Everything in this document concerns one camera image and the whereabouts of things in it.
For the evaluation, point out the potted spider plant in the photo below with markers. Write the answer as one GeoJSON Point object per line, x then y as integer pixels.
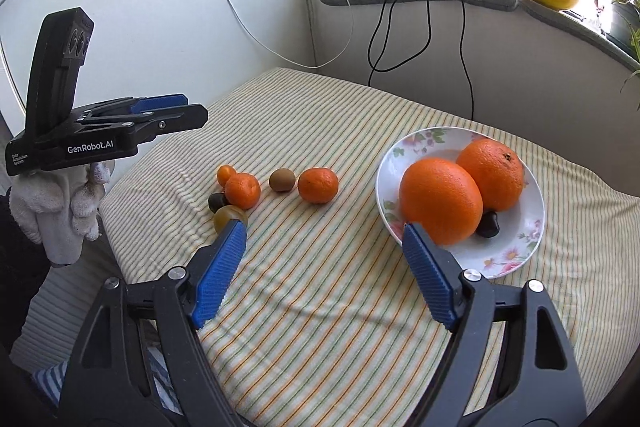
{"type": "Point", "coordinates": [622, 17]}

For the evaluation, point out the large smooth orange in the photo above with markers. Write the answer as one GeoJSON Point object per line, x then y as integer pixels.
{"type": "Point", "coordinates": [440, 201]}

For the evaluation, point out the person's left forearm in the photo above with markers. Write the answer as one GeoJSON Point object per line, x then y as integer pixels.
{"type": "Point", "coordinates": [20, 267]}

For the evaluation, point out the large orange with stem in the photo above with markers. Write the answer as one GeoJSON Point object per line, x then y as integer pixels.
{"type": "Point", "coordinates": [495, 172]}

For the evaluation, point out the person's left hand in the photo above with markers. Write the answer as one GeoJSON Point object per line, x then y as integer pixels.
{"type": "Point", "coordinates": [55, 212]}

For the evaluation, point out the brown kiwi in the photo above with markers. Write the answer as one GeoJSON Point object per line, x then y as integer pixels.
{"type": "Point", "coordinates": [282, 180]}

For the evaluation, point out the small tangerine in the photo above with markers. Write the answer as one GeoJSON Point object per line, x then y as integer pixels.
{"type": "Point", "coordinates": [318, 186]}
{"type": "Point", "coordinates": [243, 192]}

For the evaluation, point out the blue striped clothing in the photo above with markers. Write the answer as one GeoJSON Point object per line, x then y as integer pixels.
{"type": "Point", "coordinates": [55, 377]}

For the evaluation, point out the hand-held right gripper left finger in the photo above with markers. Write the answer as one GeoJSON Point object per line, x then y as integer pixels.
{"type": "Point", "coordinates": [220, 274]}

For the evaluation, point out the dark plum alone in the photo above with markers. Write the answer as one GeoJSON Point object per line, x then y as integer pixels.
{"type": "Point", "coordinates": [487, 225]}

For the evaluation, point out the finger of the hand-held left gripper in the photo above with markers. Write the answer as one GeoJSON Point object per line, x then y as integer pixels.
{"type": "Point", "coordinates": [160, 102]}
{"type": "Point", "coordinates": [180, 117]}

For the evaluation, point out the floral white plate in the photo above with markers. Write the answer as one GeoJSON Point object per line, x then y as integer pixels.
{"type": "Point", "coordinates": [520, 232]}

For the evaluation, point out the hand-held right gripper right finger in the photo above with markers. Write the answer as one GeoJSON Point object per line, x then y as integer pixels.
{"type": "Point", "coordinates": [430, 277]}

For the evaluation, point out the striped tablecloth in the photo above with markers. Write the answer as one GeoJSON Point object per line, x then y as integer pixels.
{"type": "Point", "coordinates": [325, 282]}

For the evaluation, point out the tiny orange kumquat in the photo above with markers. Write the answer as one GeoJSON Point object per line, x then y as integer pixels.
{"type": "Point", "coordinates": [225, 174]}

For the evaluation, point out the greenish brown round fruit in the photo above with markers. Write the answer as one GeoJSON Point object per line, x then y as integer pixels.
{"type": "Point", "coordinates": [226, 216]}

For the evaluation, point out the dark purple plum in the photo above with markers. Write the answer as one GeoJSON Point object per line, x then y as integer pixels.
{"type": "Point", "coordinates": [215, 202]}

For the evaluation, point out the white refrigerator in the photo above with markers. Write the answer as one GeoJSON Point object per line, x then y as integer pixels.
{"type": "Point", "coordinates": [150, 7]}

